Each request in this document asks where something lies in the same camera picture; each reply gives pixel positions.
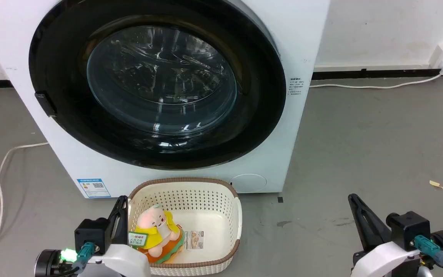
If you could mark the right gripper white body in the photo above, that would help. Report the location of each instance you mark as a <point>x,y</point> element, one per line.
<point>387,259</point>

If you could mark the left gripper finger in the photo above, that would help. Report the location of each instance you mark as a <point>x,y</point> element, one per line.
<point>124,227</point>
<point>115,225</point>

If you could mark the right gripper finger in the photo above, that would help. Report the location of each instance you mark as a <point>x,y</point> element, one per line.
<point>377,227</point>
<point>363,227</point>

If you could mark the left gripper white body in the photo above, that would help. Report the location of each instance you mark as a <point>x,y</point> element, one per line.
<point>125,261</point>

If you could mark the round black glass washer door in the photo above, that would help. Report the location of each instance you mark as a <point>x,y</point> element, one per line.
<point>160,80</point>

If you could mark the white front-load washing machine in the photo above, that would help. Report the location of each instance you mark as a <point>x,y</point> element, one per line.
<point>306,34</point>

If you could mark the green white doll hang tag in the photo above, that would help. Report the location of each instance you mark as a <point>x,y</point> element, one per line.
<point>137,238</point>

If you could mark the pink plush doll yellow jacket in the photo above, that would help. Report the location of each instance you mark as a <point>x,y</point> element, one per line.
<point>156,231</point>

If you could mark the blue energy label sticker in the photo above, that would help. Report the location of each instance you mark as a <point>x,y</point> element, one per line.
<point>93,187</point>

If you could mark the paper label inside basket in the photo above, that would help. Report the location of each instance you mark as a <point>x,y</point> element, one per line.
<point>195,239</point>

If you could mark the yellow tape scrap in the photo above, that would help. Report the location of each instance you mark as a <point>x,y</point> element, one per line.
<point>436,184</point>

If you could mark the cream perforated laundry basket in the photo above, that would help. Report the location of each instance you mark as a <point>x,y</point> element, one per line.
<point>214,207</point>

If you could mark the round white filter cover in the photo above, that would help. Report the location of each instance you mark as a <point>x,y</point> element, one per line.
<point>248,182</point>

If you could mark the black text warning sticker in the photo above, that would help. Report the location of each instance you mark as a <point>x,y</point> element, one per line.
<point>296,87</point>

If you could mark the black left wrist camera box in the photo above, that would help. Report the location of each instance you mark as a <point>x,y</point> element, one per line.
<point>90,234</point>

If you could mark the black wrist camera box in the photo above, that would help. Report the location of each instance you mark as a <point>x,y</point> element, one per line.
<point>408,229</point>
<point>90,234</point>

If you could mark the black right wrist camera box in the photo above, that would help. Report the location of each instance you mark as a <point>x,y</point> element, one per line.
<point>408,229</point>

